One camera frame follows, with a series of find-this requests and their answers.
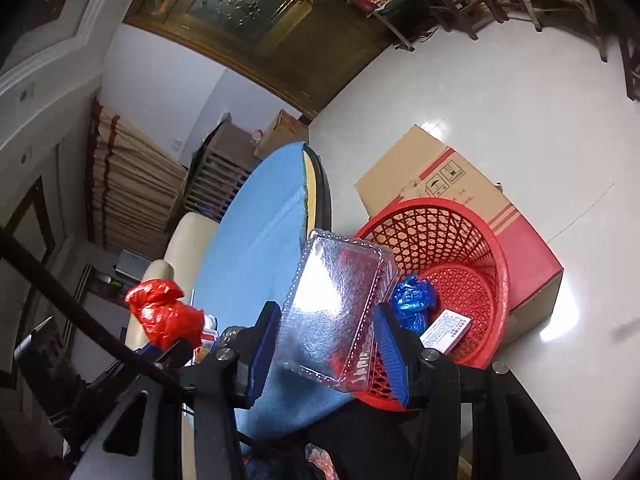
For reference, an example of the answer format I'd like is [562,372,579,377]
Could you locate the slatted wooden cabinet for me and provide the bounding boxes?
[182,115,258,223]

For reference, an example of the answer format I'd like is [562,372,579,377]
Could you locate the red plastic bag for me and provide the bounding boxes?
[124,279,206,352]

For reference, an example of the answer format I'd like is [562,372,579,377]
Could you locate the round black-rimmed table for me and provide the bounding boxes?
[302,144,333,241]

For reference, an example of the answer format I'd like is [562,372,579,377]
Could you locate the black cable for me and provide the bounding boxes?
[0,227,193,398]

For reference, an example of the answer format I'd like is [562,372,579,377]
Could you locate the metal folding chair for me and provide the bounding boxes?
[320,0,432,53]

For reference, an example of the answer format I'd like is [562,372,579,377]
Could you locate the cream leather sofa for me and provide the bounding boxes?
[122,211,225,353]

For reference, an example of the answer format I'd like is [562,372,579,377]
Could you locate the small brown cardboard box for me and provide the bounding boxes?
[253,109,310,161]

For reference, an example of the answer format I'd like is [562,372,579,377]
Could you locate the red plastic basket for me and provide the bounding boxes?
[352,197,511,412]

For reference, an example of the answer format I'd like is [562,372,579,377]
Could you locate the grey metal box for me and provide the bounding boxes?
[115,250,151,281]

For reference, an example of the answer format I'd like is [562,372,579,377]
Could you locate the clear plastic clamshell container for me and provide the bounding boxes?
[274,228,401,393]

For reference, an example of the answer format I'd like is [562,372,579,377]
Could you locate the beige pleated curtain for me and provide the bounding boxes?
[87,100,188,261]

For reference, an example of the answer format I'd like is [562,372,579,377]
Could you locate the wooden door with glass panes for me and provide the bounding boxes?
[124,0,401,121]

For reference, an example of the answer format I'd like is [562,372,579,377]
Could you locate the crumpled blue plastic bag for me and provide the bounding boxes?
[390,274,438,336]

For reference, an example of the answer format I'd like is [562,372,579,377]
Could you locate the blue table cloth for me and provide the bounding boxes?
[190,141,361,443]

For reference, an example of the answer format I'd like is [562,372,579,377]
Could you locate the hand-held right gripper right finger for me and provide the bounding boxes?
[372,302,583,480]

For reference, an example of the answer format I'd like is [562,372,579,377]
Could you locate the small white box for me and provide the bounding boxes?
[419,310,471,353]

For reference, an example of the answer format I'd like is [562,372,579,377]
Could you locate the person's floral clothing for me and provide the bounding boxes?
[304,442,338,480]

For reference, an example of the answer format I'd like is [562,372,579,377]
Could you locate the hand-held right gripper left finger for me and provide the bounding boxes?
[70,301,283,480]

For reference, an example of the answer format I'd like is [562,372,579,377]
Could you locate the large brown red cardboard box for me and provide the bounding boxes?
[354,125,565,351]

